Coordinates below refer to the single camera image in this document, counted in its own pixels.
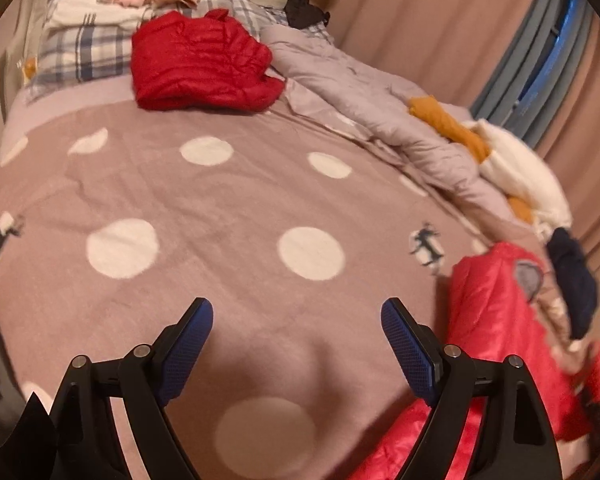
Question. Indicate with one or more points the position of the mustard yellow garment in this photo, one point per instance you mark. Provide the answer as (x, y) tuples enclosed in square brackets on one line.
[(440, 120)]

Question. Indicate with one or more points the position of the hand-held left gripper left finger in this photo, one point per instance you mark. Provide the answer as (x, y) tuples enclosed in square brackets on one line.
[(192, 340)]

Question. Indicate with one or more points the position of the black garment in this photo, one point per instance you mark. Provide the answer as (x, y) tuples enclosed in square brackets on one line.
[(302, 10)]

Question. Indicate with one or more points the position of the grey duvet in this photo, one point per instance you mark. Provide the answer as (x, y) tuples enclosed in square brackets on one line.
[(355, 85)]

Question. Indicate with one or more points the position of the blue-grey curtain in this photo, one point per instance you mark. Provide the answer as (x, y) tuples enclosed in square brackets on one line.
[(535, 60)]

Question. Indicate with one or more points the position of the white fleece garment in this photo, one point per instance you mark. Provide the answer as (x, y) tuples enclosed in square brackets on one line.
[(520, 170)]

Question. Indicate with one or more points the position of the white striped cloth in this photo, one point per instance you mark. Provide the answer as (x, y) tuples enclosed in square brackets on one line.
[(80, 10)]

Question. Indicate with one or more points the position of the navy garment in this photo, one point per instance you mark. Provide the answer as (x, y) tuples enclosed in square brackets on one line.
[(572, 270)]

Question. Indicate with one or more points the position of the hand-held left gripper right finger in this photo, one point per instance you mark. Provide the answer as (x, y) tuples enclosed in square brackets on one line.
[(405, 345)]

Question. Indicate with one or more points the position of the pink-red down jacket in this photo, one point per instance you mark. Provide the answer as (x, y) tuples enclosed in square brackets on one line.
[(490, 310)]

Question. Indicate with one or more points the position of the plaid pillow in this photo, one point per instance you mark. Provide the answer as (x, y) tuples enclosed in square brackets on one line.
[(75, 50)]

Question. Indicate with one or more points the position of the polka dot blanket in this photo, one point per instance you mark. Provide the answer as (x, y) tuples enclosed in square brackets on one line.
[(230, 195)]

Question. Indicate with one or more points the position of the dark red folded down jacket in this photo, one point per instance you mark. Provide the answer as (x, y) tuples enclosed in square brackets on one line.
[(200, 60)]

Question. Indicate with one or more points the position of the pink curtain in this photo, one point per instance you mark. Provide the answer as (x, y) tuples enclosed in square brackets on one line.
[(430, 20)]

